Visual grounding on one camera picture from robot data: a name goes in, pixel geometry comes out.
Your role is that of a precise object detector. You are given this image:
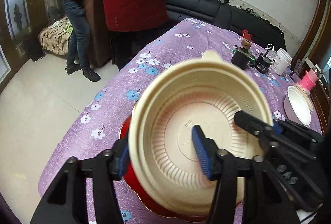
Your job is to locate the black leather sofa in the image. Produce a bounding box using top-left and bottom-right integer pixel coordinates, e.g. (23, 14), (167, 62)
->
(165, 0), (287, 50)

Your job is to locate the black motor with wooden knob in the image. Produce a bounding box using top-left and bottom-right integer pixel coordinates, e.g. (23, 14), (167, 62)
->
(231, 38), (252, 69)

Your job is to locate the person in dark jacket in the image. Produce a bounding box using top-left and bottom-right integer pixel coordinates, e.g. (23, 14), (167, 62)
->
(63, 0), (100, 82)

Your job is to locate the purple floral tablecloth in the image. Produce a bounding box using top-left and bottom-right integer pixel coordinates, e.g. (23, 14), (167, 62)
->
(37, 17), (323, 224)

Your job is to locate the large white bowl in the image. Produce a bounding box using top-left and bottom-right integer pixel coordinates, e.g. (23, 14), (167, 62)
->
(283, 86), (311, 126)

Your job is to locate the wooden glass panel door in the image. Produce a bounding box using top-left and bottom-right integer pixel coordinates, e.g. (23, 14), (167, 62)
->
(1, 0), (64, 90)

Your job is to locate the pink sleeved bottle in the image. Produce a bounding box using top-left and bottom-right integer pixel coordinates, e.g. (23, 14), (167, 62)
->
(299, 69), (319, 95)

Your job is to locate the beige ribbed disposable bowl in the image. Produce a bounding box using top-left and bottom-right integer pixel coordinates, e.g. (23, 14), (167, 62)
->
(128, 50), (273, 216)

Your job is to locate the white plastic jar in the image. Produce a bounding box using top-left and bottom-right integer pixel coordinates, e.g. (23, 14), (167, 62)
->
(271, 48), (292, 76)

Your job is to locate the patterned cushioned stool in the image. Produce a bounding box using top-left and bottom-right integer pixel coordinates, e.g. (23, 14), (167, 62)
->
(38, 16), (73, 56)

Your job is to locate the green circuit part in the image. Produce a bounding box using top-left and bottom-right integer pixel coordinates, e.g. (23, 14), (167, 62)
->
(248, 55), (256, 68)

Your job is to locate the red scalloped plate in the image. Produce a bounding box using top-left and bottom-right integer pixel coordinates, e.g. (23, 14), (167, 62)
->
(119, 114), (210, 223)

